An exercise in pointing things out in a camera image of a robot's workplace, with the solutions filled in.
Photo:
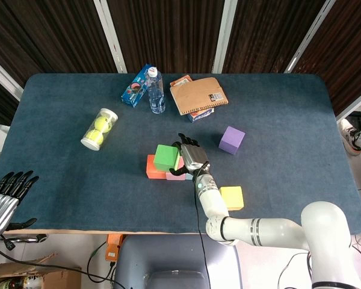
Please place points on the white orange sneaker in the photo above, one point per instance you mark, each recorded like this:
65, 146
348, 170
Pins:
350, 137

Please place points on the light blue foam cube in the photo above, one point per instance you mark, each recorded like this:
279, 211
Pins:
189, 176

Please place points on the white metal frame post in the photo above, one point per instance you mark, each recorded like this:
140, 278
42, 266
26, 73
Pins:
307, 39
224, 36
111, 39

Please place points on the orange paper packet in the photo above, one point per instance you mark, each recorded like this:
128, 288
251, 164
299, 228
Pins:
180, 80

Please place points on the clear plastic water bottle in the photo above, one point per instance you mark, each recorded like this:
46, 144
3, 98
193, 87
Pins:
156, 93

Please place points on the blue felt table cloth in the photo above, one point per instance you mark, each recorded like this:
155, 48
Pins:
78, 180

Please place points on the white metal frame beam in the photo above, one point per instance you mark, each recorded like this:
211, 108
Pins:
3, 78
356, 106

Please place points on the brown cardboard box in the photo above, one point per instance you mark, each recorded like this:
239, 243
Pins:
63, 278

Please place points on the pink foam cube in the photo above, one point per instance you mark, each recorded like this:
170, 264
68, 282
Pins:
177, 176

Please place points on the red foam cube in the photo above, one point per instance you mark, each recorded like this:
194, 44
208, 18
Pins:
153, 173

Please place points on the glass bottle yellow label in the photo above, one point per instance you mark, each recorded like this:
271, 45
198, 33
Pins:
21, 283

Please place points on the blue white card box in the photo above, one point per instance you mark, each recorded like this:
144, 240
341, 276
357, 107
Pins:
201, 115

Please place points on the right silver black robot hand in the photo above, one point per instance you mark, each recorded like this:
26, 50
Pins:
194, 158

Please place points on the yellow foam cube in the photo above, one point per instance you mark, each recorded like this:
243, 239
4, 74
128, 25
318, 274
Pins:
233, 197

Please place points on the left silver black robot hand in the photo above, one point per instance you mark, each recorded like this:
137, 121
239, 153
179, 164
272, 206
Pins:
0, 210

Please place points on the purple foam cube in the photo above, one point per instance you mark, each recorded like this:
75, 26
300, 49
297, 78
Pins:
232, 138

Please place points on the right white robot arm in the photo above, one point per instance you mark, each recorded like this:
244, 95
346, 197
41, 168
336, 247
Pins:
258, 225

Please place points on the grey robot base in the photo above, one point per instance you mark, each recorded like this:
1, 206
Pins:
177, 262

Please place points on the brown cardboard package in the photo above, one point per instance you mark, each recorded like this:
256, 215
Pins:
195, 94

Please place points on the green foam cube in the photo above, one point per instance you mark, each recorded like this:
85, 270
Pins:
167, 158

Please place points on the yellow tennis ball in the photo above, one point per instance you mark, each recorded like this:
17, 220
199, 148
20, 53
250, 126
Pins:
103, 124
94, 137

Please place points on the clear tennis ball tube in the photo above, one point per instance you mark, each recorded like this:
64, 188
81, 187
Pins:
91, 144

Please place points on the orange device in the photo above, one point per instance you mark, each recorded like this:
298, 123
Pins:
111, 253

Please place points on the chrome metal bar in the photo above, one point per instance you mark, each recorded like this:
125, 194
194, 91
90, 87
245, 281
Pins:
24, 239

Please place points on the blue cookie box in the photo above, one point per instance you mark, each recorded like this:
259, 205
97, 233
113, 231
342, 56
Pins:
133, 90

